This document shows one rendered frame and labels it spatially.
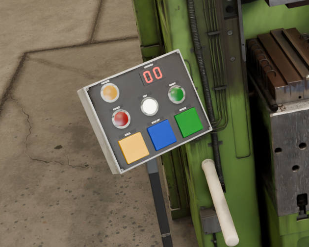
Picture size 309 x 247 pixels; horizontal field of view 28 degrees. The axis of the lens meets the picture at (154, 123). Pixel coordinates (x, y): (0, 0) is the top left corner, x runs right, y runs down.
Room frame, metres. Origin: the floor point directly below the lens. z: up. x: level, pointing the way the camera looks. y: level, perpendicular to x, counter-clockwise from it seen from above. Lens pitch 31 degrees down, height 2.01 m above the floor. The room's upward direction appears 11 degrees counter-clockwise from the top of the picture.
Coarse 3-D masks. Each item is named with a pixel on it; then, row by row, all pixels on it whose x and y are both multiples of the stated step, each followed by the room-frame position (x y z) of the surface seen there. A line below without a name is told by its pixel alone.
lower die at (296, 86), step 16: (272, 32) 2.19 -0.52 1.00; (288, 32) 2.18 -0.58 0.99; (256, 48) 2.12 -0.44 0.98; (272, 48) 2.08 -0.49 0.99; (304, 48) 2.02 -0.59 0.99; (272, 64) 1.97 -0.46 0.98; (288, 64) 1.93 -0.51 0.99; (272, 80) 1.85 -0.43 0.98; (288, 80) 1.81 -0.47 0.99; (304, 80) 1.80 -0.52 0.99; (288, 96) 1.80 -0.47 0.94; (304, 96) 1.80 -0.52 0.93
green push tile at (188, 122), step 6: (192, 108) 1.66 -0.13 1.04; (180, 114) 1.64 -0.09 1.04; (186, 114) 1.64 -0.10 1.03; (192, 114) 1.65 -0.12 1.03; (180, 120) 1.63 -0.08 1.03; (186, 120) 1.63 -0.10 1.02; (192, 120) 1.64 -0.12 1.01; (198, 120) 1.64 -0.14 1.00; (180, 126) 1.62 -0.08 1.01; (186, 126) 1.62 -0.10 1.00; (192, 126) 1.63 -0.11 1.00; (198, 126) 1.63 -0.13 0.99; (180, 132) 1.61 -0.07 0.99; (186, 132) 1.61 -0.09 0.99; (192, 132) 1.61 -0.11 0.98
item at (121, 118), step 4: (120, 112) 1.60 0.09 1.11; (124, 112) 1.61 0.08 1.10; (116, 116) 1.59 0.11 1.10; (120, 116) 1.59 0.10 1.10; (124, 116) 1.60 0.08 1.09; (116, 120) 1.59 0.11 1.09; (120, 120) 1.59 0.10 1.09; (124, 120) 1.59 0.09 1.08; (128, 120) 1.59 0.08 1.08; (120, 124) 1.58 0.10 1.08; (124, 124) 1.58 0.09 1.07
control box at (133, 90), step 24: (168, 72) 1.71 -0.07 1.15; (96, 96) 1.62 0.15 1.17; (120, 96) 1.63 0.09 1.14; (144, 96) 1.65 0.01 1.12; (168, 96) 1.67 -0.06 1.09; (192, 96) 1.69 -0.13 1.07; (96, 120) 1.58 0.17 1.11; (144, 120) 1.61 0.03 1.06; (168, 120) 1.63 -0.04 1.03; (120, 168) 1.51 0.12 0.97
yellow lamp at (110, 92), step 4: (104, 88) 1.63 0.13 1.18; (108, 88) 1.64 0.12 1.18; (112, 88) 1.64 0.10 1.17; (104, 92) 1.63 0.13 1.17; (108, 92) 1.63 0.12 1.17; (112, 92) 1.63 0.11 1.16; (116, 92) 1.64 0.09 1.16; (104, 96) 1.62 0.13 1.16; (108, 96) 1.62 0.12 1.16; (112, 96) 1.62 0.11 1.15; (116, 96) 1.63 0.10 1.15
